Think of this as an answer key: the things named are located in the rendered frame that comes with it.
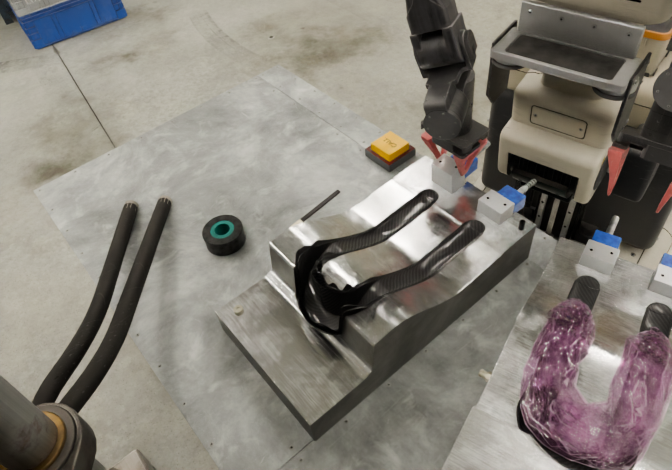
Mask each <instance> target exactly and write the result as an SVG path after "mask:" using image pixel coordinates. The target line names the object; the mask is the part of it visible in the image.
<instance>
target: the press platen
mask: <svg viewBox="0 0 672 470"><path fill-rule="evenodd" d="M36 407H37V408H39V409H40V410H41V411H42V412H43V413H44V414H45V415H46V416H48V417H49V418H50V419H51V420H52V421H53V422H54V423H55V425H56V427H57V432H58V436H57V441H56V444H55V446H54V448H53V450H52V452H51V453H50V454H49V456H48V457H47V458H46V459H45V460H44V461H43V462H42V463H40V464H39V465H38V466H36V467H34V468H32V469H30V470H92V468H93V464H94V460H95V456H96V452H97V441H96V437H95V434H94V430H93V429H92V428H91V426H90V425H89V424H88V423H87V422H86V421H85V420H84V419H83V418H82V417H81V416H80V415H79V414H78V413H77V412H76V411H75V410H74V409H72V408H71V407H69V406H67V405H65V404H60V403H43V404H40V405H37V406H36Z"/></svg>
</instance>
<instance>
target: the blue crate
mask: <svg viewBox="0 0 672 470"><path fill-rule="evenodd" d="M7 2H8V1H7ZM8 4H9V2H8ZM9 5H10V4H9ZM10 7H11V5H10ZM11 9H12V11H13V13H14V15H15V16H16V18H17V20H18V22H19V24H20V26H21V28H22V29H23V31H24V32H25V34H26V35H27V37H28V38H29V40H30V42H31V43H32V45H33V46H34V48H35V49H38V50H39V49H41V48H44V47H47V46H50V45H52V44H55V43H58V42H60V41H63V40H66V39H68V38H71V37H74V36H76V35H79V34H82V33H84V32H87V31H90V30H92V29H95V28H98V27H100V26H103V25H106V24H108V23H111V22H114V21H116V20H119V19H122V18H124V17H125V16H127V12H126V10H125V7H124V6H123V3H122V0H67V1H64V2H61V3H58V4H55V5H53V6H50V7H47V8H44V9H41V10H38V11H35V12H33V13H30V14H27V15H24V16H21V17H18V16H17V14H16V13H15V11H14V10H13V8H12V7H11Z"/></svg>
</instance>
